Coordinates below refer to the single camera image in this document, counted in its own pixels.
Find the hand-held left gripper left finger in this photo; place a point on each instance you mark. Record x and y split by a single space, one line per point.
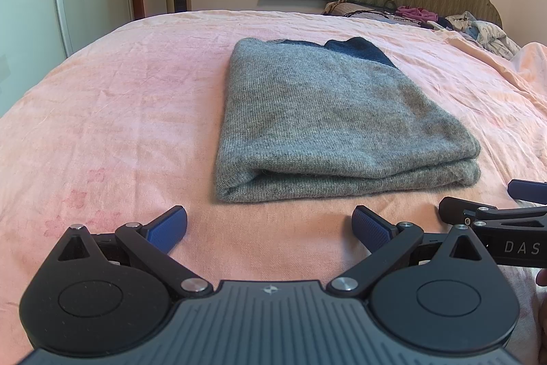
169 226

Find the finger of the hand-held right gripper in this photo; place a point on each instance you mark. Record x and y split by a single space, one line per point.
525 189
459 209

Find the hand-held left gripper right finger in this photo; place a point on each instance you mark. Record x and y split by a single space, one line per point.
370 227

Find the grey sweater with navy sleeves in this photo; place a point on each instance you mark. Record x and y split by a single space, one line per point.
333 121

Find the pile of floral clothes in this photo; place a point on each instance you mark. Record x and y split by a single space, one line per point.
487 33

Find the person's right hand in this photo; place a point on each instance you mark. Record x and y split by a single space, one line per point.
543 277

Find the pink bedsheet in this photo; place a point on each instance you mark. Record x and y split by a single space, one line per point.
128 100

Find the pink garment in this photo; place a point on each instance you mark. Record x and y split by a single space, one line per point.
412 11

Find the beige patterned cloth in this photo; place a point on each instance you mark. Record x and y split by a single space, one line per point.
337 8

